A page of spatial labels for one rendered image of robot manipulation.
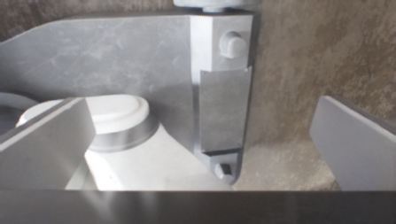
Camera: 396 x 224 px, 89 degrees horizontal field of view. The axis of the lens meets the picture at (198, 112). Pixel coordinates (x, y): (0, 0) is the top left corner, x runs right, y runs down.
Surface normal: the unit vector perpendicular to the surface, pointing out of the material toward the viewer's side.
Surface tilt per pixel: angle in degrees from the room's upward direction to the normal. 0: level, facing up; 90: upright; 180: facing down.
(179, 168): 90
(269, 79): 0
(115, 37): 0
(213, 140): 0
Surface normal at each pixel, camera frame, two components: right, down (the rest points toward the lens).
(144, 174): -0.02, -0.86
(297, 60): 0.18, 0.50
